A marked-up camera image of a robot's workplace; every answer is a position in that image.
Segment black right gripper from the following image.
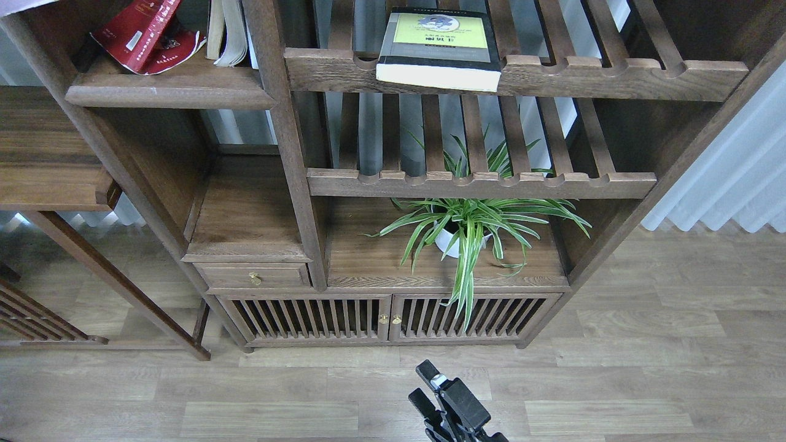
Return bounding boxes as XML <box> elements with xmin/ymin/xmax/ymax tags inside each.
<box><xmin>408</xmin><ymin>359</ymin><xmax>508</xmax><ymax>441</ymax></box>

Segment yellow and black book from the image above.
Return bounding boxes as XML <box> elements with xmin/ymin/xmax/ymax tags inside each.
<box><xmin>376</xmin><ymin>7</ymin><xmax>502</xmax><ymax>92</ymax></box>

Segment red paperback book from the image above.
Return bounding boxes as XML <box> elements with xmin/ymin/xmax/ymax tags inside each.
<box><xmin>90</xmin><ymin>1</ymin><xmax>206</xmax><ymax>76</ymax></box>

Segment white lavender book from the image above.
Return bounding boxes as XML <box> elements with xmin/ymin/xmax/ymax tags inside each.
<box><xmin>0</xmin><ymin>0</ymin><xmax>55</xmax><ymax>18</ymax></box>

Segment upright cream books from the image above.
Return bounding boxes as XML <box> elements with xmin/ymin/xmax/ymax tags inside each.
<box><xmin>206</xmin><ymin>1</ymin><xmax>259</xmax><ymax>69</ymax></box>

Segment white plant pot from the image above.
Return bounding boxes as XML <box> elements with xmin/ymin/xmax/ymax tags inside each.
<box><xmin>435</xmin><ymin>222</ymin><xmax>492</xmax><ymax>258</ymax></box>

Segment green spider plant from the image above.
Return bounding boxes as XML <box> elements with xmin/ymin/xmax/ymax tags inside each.
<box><xmin>362</xmin><ymin>126</ymin><xmax>593</xmax><ymax>332</ymax></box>

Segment dark wooden bookshelf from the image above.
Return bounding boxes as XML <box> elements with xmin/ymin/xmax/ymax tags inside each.
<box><xmin>2</xmin><ymin>1</ymin><xmax>784</xmax><ymax>349</ymax></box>

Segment white sheer curtain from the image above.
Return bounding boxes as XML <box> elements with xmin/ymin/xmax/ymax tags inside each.
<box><xmin>641</xmin><ymin>65</ymin><xmax>785</xmax><ymax>233</ymax></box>

